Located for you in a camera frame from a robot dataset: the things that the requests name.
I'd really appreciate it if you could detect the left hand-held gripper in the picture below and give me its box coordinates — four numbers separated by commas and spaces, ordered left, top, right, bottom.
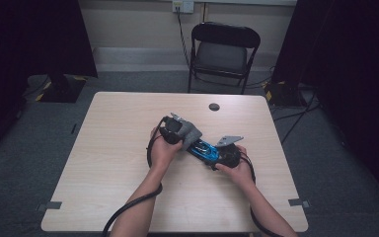
159, 113, 183, 145

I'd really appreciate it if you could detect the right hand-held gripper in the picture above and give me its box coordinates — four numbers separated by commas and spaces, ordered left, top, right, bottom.
215, 135, 245, 169

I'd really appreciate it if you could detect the grey cloth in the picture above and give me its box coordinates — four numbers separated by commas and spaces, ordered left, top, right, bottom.
174, 115, 203, 152

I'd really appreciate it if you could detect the blue toy car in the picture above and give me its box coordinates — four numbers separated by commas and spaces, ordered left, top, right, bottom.
188, 138, 225, 167

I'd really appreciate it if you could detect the person's left hand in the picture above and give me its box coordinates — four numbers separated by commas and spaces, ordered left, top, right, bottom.
149, 127, 183, 172

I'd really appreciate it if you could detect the person's right hand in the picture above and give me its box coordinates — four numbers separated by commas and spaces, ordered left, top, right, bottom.
215, 146, 256, 191

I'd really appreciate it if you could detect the black stand base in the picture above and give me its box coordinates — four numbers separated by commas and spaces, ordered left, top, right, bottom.
265, 80, 307, 108
38, 73, 87, 104

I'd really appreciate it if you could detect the black folding chair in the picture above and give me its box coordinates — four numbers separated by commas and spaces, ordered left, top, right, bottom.
188, 21, 262, 96

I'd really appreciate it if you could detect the grey tape strip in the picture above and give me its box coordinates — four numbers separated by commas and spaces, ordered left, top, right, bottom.
288, 197, 311, 209
36, 200, 63, 212

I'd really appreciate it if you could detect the black curtain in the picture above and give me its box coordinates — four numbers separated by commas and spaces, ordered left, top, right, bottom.
0, 0, 99, 166
270, 0, 379, 208

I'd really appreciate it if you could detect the black floor cable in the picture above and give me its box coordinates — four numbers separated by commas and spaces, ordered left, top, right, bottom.
272, 92, 320, 146

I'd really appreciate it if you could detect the right hand-held gripper cable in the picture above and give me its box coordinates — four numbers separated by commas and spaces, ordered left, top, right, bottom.
240, 154, 284, 237

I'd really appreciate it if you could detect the hand-held gripper cable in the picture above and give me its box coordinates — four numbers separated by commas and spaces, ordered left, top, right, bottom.
240, 154, 284, 237
102, 117, 166, 237

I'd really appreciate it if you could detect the left hand-held gripper cable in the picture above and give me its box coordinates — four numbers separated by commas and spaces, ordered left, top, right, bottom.
102, 117, 166, 237

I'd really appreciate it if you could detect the black wall socket cable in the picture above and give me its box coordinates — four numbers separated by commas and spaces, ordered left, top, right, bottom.
176, 8, 191, 67

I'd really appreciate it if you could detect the white wall socket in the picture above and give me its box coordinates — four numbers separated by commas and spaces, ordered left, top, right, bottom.
172, 0, 195, 14

